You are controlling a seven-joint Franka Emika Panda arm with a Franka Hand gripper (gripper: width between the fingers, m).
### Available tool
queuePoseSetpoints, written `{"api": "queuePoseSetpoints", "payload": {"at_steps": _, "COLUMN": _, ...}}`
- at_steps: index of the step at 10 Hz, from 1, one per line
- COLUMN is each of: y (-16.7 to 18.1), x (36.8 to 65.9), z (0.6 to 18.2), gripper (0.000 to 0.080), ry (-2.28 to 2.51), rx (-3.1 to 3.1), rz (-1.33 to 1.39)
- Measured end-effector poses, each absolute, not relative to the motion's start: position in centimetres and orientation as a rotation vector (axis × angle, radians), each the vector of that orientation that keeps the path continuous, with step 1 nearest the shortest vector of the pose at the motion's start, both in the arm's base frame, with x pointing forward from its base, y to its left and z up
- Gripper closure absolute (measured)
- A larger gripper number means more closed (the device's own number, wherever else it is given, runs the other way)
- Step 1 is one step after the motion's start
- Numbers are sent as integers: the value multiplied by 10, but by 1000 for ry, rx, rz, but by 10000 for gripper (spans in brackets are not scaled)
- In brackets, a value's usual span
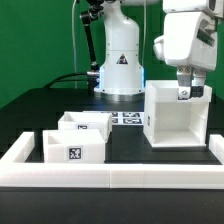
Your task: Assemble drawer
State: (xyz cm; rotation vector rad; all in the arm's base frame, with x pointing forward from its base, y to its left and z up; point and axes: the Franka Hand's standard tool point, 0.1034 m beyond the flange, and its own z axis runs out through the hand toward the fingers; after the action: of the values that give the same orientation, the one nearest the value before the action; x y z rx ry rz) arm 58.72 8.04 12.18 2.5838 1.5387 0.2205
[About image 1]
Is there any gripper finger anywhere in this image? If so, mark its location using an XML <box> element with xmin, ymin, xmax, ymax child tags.
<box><xmin>177</xmin><ymin>66</ymin><xmax>192</xmax><ymax>99</ymax></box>
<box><xmin>191</xmin><ymin>69</ymin><xmax>207</xmax><ymax>98</ymax></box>

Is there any white drawer cabinet frame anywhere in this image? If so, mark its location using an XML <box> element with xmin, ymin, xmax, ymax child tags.
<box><xmin>143</xmin><ymin>80</ymin><xmax>212</xmax><ymax>147</ymax></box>

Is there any white front drawer box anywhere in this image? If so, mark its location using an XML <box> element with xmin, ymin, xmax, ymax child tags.
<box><xmin>42</xmin><ymin>129</ymin><xmax>105</xmax><ymax>164</ymax></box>

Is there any white drawer box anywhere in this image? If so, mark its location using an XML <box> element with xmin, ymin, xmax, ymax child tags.
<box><xmin>58</xmin><ymin>111</ymin><xmax>112</xmax><ymax>141</ymax></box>
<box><xmin>42</xmin><ymin>129</ymin><xmax>105</xmax><ymax>164</ymax></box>

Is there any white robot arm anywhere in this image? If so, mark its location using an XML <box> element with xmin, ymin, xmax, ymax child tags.
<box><xmin>87</xmin><ymin>0</ymin><xmax>224</xmax><ymax>100</ymax></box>

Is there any white rear drawer box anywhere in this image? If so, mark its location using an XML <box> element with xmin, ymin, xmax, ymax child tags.
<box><xmin>58</xmin><ymin>111</ymin><xmax>112</xmax><ymax>141</ymax></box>

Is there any white fiducial marker sheet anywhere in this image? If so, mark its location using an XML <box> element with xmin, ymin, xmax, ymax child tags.
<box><xmin>108</xmin><ymin>111</ymin><xmax>144</xmax><ymax>126</ymax></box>

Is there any white U-shaped border fence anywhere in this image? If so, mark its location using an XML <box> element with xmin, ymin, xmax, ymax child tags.
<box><xmin>0</xmin><ymin>132</ymin><xmax>224</xmax><ymax>189</ymax></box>

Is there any thin white cable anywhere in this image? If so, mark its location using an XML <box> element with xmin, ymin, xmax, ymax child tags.
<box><xmin>71</xmin><ymin>0</ymin><xmax>79</xmax><ymax>90</ymax></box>

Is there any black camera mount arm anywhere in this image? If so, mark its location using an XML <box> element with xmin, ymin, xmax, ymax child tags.
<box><xmin>80</xmin><ymin>0</ymin><xmax>104</xmax><ymax>91</ymax></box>

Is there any black cable bundle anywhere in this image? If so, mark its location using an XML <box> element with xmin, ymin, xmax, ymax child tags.
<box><xmin>42</xmin><ymin>72</ymin><xmax>91</xmax><ymax>90</ymax></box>

